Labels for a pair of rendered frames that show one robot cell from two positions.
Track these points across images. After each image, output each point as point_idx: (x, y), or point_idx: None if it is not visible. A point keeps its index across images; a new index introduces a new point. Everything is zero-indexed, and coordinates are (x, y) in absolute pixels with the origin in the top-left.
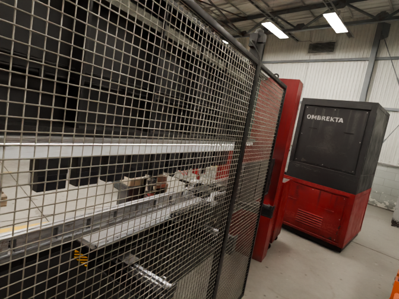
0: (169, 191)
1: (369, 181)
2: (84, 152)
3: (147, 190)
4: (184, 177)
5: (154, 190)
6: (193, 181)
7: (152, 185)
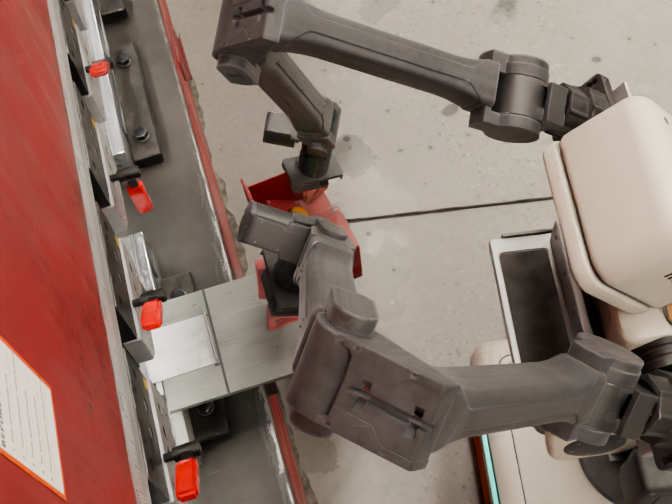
0: (114, 127)
1: None
2: None
3: (337, 165)
4: (285, 331)
5: (284, 166)
6: (178, 329)
7: (302, 154)
